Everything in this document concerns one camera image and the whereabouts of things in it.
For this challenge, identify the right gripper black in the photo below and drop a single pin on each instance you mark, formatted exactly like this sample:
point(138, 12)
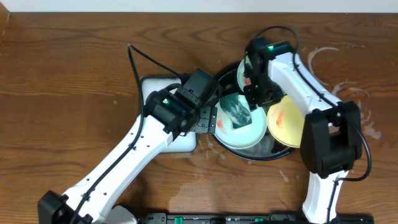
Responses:
point(254, 100)

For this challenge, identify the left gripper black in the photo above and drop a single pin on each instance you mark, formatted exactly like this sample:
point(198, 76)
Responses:
point(206, 120)

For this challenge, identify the green yellow sponge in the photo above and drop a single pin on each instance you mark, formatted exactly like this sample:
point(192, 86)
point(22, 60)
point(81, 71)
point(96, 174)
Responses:
point(239, 115)

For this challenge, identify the mint plate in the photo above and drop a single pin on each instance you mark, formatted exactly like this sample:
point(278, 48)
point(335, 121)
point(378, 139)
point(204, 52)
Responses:
point(244, 137)
point(242, 80)

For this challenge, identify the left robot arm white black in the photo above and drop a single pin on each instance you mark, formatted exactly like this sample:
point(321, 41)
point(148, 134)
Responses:
point(163, 117)

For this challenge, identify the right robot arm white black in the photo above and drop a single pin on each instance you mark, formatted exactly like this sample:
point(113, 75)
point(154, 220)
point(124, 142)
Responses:
point(331, 137)

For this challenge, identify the round black tray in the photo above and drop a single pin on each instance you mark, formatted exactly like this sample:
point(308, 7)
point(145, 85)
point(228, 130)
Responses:
point(268, 148)

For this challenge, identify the black rectangular soapy water tray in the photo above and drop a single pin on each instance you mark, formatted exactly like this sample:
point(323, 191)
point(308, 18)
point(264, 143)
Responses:
point(181, 144)

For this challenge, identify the mint plate top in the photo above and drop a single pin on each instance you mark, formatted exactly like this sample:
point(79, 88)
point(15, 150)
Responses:
point(242, 80)

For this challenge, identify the yellow plate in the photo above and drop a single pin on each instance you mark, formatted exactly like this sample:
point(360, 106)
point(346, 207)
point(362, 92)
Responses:
point(285, 122)

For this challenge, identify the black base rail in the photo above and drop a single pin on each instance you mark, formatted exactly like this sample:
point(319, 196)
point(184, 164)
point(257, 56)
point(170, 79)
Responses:
point(169, 218)

